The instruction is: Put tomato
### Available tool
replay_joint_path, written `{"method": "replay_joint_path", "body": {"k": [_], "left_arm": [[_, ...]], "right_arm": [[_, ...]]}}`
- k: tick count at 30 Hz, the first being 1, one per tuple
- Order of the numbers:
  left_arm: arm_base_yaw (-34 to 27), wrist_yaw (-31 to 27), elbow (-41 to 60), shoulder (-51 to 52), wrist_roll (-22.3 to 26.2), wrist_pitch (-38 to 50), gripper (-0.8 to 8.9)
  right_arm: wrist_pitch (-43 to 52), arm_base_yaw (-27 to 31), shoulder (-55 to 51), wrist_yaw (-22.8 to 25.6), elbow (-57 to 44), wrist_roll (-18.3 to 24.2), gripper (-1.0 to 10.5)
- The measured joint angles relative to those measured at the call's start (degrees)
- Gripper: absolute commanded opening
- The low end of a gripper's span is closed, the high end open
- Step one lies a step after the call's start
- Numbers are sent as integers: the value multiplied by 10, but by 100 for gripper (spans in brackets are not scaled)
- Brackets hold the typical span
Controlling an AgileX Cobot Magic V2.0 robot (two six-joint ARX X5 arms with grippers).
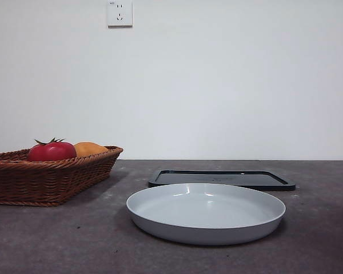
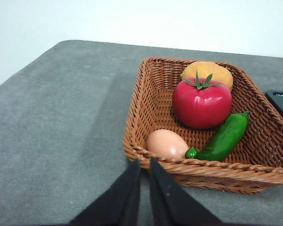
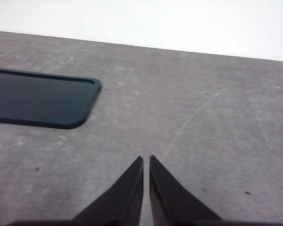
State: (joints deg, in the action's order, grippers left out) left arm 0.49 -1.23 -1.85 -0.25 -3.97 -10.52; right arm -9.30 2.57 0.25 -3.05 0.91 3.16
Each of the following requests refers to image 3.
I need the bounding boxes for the dark rectangular tray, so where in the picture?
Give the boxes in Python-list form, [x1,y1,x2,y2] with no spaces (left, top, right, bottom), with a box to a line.
[0,67,103,130]

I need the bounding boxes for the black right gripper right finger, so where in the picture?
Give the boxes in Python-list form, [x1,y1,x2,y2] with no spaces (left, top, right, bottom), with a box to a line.
[149,154,225,226]

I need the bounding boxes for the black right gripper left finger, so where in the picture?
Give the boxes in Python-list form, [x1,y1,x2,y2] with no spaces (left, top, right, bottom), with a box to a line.
[70,156,144,226]

